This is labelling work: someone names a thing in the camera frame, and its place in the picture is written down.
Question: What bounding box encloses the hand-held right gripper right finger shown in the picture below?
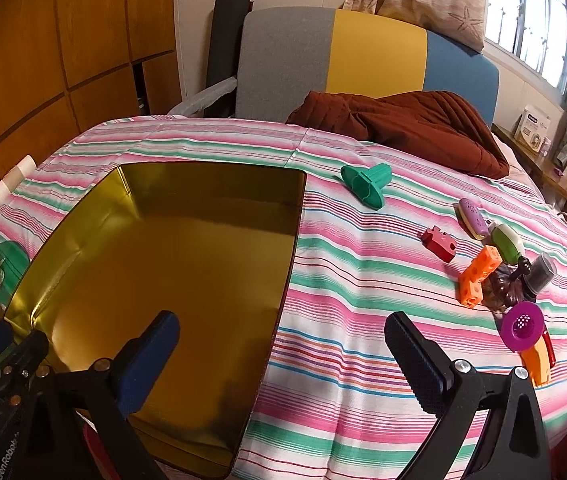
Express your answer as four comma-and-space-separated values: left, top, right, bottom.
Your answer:
384, 311, 551, 480

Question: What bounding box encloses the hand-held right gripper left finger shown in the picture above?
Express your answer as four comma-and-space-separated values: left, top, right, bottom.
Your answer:
18, 310, 181, 480

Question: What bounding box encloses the gold tin box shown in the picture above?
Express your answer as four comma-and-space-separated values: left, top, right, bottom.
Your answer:
4, 162, 308, 478

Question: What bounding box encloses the magenta strainer cup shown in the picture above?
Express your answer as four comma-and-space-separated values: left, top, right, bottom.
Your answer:
501, 301, 545, 353

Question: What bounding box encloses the cream yellow puzzle piece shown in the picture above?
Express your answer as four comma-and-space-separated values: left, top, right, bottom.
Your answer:
519, 335, 551, 388

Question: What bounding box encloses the brown octopus toy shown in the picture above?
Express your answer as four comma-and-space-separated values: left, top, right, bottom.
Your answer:
483, 256, 534, 316

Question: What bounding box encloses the red puzzle piece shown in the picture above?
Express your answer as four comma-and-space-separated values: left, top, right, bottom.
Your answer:
419, 226, 457, 263

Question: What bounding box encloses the red metal cylinder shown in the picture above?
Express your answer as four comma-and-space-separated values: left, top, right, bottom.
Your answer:
541, 325, 558, 366

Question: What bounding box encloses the green white tape dispenser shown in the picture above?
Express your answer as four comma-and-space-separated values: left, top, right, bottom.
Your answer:
487, 222, 524, 266

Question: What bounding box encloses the transparent grey plastic cup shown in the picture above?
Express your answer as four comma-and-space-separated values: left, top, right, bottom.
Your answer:
526, 252, 558, 296

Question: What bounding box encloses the purple oval case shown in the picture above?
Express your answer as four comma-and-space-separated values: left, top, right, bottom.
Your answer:
456, 198, 491, 240

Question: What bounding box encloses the green plastic funnel toy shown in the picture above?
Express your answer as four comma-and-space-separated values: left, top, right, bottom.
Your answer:
340, 164, 394, 210

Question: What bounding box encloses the green table mat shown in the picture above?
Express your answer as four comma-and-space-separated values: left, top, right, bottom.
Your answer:
0, 241, 31, 306

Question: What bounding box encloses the striped pink green blanket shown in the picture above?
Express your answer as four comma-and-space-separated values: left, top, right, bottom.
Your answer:
0, 112, 567, 480

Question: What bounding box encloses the pale pink quilt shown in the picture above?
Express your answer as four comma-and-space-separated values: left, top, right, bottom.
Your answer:
498, 140, 539, 181

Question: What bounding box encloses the wooden bedside shelf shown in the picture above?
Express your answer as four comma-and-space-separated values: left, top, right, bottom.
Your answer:
493, 122, 567, 241

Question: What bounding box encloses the brown quilted blanket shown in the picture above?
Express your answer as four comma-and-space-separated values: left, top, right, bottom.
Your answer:
286, 90, 510, 180

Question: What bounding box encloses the white cardboard box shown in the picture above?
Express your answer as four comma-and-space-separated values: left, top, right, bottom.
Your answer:
513, 105, 553, 153

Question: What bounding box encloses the wooden wardrobe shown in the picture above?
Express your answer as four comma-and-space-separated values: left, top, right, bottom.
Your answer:
0, 0, 184, 221

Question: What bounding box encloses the grey yellow blue headboard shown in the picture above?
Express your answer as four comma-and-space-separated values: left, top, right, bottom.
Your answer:
236, 6, 500, 126

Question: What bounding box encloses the barred window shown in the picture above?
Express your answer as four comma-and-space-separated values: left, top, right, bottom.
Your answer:
483, 0, 567, 96

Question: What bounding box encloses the plastic wrapped bed rail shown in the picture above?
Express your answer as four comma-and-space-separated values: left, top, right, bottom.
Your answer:
168, 77, 239, 118

